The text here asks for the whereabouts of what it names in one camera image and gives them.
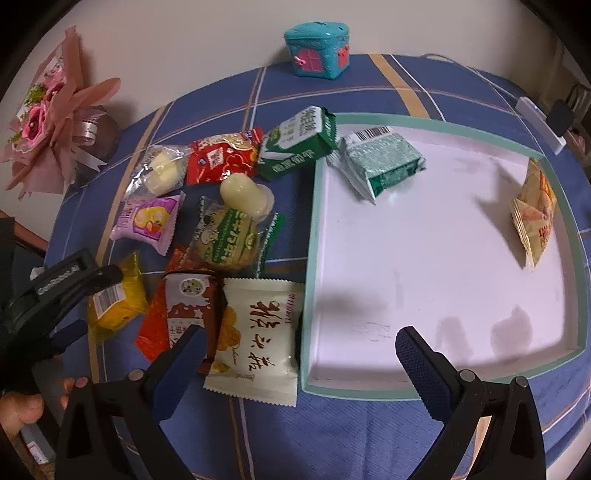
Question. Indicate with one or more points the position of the green milk carton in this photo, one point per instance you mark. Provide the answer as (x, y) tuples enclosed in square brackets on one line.
[(295, 143)]

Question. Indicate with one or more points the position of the green cow-print cookie packet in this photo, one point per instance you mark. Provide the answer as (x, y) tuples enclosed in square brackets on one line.
[(226, 240)]

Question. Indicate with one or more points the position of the white packet with black characters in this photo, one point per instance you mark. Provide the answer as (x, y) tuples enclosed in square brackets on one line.
[(258, 337)]

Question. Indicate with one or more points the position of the red-orange packet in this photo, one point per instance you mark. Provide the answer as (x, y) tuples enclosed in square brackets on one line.
[(154, 323)]

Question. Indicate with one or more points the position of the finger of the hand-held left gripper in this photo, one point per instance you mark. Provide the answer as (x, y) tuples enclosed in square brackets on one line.
[(104, 279), (69, 334)]

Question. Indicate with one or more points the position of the cream jelly cup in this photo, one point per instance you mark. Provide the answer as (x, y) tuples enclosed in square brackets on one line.
[(240, 191)]

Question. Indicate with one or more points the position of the white power strip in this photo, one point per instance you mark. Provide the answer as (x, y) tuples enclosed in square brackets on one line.
[(535, 117)]

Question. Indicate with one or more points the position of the brown red white-label packet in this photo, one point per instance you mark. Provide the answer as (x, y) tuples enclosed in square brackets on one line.
[(189, 300)]

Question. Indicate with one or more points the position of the person's left hand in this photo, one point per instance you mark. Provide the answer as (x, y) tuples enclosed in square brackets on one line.
[(23, 410)]

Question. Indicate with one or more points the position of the orange yellow snack packet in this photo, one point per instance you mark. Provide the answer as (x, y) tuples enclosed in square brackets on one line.
[(535, 212)]

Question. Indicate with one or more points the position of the white tray with teal rim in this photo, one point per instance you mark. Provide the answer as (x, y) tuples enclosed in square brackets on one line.
[(415, 254)]

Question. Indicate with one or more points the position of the black charger plug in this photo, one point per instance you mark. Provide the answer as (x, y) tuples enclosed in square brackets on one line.
[(559, 117)]

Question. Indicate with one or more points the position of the teal toy house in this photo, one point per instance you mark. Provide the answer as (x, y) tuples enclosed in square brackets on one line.
[(318, 53)]

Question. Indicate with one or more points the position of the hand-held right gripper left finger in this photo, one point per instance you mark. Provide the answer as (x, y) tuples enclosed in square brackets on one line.
[(187, 364)]

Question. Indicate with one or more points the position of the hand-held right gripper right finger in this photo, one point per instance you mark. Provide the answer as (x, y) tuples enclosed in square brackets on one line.
[(418, 364)]

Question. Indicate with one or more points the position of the purple snack packet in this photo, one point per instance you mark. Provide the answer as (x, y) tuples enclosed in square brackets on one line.
[(147, 219)]

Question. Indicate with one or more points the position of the dark cabinet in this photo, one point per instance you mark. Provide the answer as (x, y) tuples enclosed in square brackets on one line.
[(18, 240)]

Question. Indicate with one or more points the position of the teal green snack packet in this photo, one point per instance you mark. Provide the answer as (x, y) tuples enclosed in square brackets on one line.
[(383, 161)]

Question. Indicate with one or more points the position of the red snack packet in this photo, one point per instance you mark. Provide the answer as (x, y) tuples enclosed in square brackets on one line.
[(217, 159)]

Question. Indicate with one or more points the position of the pink flower bouquet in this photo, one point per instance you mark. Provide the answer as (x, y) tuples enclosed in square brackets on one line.
[(55, 120)]

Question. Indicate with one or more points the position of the blue plaid tablecloth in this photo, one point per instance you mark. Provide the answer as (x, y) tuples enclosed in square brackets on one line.
[(277, 443)]

